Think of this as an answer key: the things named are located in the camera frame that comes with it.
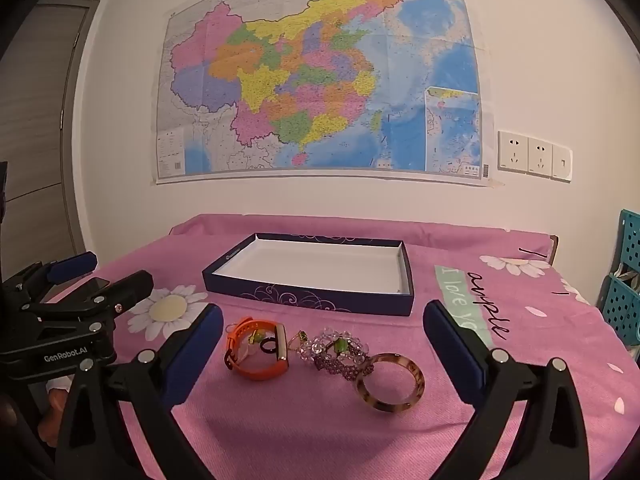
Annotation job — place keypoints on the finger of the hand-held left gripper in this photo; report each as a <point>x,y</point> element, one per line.
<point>75,266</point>
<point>127,290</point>

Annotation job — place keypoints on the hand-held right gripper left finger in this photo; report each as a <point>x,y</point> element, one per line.
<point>197,355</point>

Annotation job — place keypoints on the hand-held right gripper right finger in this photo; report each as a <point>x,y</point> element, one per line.
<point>457,355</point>

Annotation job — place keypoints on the orange wrist watch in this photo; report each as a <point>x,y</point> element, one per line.
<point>265,372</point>

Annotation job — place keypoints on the tortoiseshell bangle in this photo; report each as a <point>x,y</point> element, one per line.
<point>390,406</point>

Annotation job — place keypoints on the gold green pendant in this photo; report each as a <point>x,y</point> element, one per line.
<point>300,340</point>

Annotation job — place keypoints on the dark blue cardboard box tray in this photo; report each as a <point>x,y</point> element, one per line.
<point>310,270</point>

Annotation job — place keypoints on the person's left hand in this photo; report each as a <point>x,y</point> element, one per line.
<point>55,402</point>

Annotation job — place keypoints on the pink floral tablecloth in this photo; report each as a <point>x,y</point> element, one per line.
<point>300,435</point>

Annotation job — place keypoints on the grey wooden door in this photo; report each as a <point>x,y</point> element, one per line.
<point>35,110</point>

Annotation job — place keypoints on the teal plastic basket rack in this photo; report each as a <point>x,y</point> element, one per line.
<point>622,307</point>

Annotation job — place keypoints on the white wall socket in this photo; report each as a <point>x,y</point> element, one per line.
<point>512,151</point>
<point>540,157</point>

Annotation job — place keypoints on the white wall switch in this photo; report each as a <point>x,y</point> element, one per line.
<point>561,162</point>

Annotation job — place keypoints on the colourful wall map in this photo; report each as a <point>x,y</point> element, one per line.
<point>310,85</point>

